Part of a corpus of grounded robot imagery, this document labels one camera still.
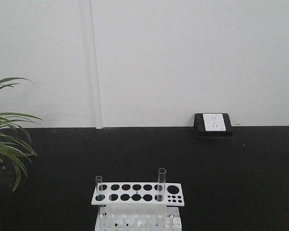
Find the tall clear test tube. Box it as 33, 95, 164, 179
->
157, 168, 167, 228

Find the short clear test tube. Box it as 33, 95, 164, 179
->
95, 176, 105, 228

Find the white socket on black box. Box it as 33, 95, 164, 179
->
194, 113, 233, 138

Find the white test tube rack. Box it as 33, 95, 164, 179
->
91, 182, 184, 231

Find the green potted plant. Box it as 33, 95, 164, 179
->
0, 77, 44, 192

